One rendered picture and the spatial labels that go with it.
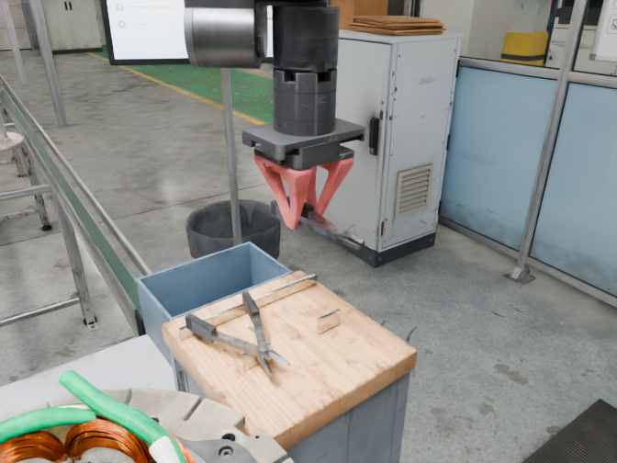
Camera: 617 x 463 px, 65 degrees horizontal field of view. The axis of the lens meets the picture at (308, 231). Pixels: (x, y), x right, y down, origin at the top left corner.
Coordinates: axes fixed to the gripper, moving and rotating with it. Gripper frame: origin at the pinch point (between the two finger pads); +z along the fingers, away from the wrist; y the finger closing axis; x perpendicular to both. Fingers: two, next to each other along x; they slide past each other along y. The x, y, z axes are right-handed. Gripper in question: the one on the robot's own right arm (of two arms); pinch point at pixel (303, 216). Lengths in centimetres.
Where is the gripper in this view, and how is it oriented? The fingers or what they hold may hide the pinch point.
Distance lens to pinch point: 49.5
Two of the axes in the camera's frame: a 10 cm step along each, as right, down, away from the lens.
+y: -7.8, 2.7, -5.6
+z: -0.2, 8.9, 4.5
